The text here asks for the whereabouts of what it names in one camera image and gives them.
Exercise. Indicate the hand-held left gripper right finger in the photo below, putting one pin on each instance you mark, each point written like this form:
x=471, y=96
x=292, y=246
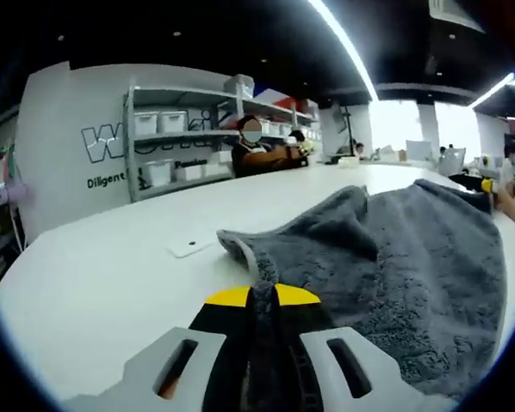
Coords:
x=317, y=365

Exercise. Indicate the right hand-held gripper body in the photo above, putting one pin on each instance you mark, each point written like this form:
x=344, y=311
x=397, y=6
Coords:
x=489, y=169

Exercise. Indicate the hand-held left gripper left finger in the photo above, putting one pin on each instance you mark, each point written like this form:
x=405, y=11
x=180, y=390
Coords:
x=223, y=369

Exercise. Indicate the grey towel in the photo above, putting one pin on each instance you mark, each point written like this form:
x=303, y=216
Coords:
x=412, y=279

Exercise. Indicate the person's right hand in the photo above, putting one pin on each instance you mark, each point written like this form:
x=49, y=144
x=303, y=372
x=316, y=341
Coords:
x=507, y=201

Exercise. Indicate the ceiling light strip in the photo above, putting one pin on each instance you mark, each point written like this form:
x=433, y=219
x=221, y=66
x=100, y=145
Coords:
x=347, y=43
x=493, y=90

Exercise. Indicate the black tripod stand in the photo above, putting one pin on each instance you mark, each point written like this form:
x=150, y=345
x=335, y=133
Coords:
x=353, y=137

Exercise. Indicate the ceiling air conditioner unit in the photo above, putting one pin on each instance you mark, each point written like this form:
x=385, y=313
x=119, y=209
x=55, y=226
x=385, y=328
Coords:
x=446, y=6

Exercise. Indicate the grey metal shelving rack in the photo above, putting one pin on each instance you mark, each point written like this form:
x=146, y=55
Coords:
x=131, y=163

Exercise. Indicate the group of white storage boxes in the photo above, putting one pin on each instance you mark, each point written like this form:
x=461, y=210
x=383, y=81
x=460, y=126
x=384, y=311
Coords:
x=146, y=122

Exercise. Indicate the purple rolled mat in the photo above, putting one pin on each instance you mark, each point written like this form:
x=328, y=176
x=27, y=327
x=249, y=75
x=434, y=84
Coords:
x=15, y=192

